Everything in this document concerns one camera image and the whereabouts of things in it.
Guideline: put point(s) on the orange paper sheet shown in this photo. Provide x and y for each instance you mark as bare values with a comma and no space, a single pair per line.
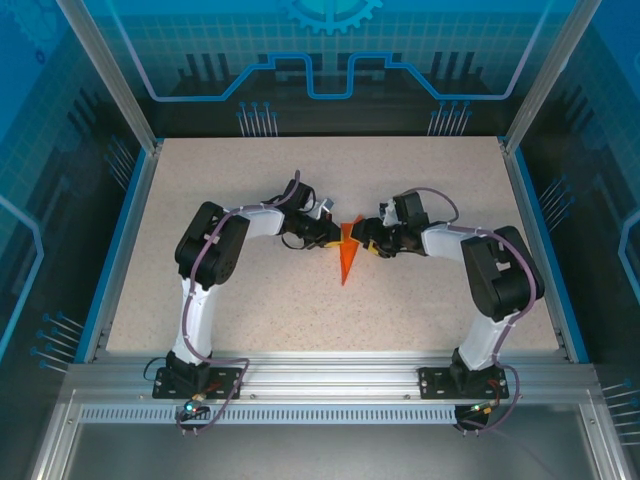
347,260

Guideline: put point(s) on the aluminium frame post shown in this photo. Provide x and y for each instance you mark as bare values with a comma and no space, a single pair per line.
117,75
551,75

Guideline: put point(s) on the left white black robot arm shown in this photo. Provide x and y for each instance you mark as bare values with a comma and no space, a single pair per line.
200,310

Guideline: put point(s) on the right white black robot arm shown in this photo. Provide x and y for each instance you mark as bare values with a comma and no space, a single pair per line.
445,242

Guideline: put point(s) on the grey metal shelf panel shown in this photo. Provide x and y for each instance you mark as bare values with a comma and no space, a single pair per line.
325,455

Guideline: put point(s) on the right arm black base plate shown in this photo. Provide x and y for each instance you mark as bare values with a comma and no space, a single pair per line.
435,382

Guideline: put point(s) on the aluminium side rail blue strip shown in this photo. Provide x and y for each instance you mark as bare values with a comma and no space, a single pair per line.
126,250
540,250

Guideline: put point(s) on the short aluminium frame rail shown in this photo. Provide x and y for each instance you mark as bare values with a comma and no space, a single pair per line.
55,440
607,445

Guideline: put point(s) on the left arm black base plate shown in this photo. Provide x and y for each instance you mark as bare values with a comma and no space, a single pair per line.
225,385

